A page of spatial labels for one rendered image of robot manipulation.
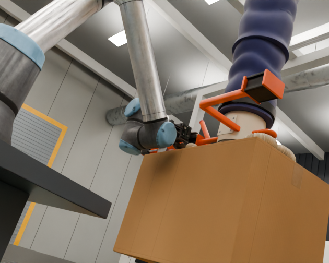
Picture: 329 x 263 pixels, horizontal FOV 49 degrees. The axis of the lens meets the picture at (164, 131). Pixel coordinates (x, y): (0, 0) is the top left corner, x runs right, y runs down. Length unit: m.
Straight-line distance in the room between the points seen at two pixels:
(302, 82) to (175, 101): 3.45
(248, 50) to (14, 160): 1.11
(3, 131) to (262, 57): 1.03
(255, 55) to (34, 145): 9.74
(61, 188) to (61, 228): 10.77
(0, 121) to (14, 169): 0.20
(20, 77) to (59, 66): 10.91
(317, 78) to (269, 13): 5.87
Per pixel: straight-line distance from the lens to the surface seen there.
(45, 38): 1.19
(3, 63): 0.87
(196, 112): 5.05
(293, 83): 7.66
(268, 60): 1.52
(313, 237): 1.26
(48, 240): 11.36
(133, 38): 1.28
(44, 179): 0.70
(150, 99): 1.27
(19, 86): 0.88
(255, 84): 1.06
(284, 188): 1.15
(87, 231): 11.94
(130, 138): 1.36
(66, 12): 1.26
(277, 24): 1.61
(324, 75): 7.39
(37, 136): 10.96
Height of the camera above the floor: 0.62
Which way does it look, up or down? 22 degrees up
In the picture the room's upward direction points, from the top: 17 degrees clockwise
